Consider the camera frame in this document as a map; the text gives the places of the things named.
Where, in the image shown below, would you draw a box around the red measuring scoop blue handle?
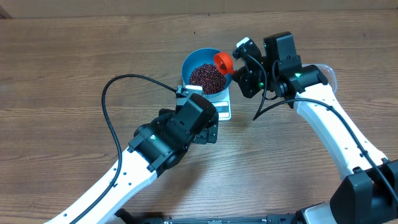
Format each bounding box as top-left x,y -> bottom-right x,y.
213,52 -> 234,75

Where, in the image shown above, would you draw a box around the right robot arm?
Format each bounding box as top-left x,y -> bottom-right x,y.
232,32 -> 397,223

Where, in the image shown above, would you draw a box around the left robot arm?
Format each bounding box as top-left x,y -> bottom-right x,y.
49,93 -> 218,223

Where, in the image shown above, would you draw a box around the white kitchen scale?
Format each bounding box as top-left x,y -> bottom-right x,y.
182,83 -> 232,121

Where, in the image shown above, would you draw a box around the blue bowl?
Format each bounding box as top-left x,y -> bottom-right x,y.
182,48 -> 232,102

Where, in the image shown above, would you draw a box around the red beans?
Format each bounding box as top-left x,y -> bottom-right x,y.
189,63 -> 226,95

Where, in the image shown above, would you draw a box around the clear plastic container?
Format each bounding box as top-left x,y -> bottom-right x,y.
315,63 -> 338,94

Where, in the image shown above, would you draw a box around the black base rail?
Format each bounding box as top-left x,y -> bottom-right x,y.
114,208 -> 307,224

